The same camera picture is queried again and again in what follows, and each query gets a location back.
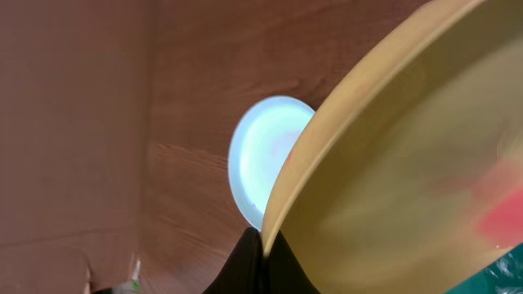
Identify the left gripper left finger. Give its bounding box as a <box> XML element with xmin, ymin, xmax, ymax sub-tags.
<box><xmin>203</xmin><ymin>227</ymin><xmax>262</xmax><ymax>294</ymax></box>

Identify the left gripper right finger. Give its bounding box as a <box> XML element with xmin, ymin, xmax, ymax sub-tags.
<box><xmin>265</xmin><ymin>232</ymin><xmax>320</xmax><ymax>294</ymax></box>

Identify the yellow-green plate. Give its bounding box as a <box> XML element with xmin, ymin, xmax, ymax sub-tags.
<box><xmin>261</xmin><ymin>0</ymin><xmax>522</xmax><ymax>293</ymax></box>

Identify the light blue plate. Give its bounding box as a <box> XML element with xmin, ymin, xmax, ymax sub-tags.
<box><xmin>227</xmin><ymin>96</ymin><xmax>315</xmax><ymax>230</ymax></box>

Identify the red and green sponge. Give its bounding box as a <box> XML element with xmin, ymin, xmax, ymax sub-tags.
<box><xmin>472</xmin><ymin>162</ymin><xmax>522</xmax><ymax>249</ymax></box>

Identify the teal plastic tray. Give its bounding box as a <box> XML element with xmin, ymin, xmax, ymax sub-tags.
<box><xmin>446</xmin><ymin>244</ymin><xmax>523</xmax><ymax>294</ymax></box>

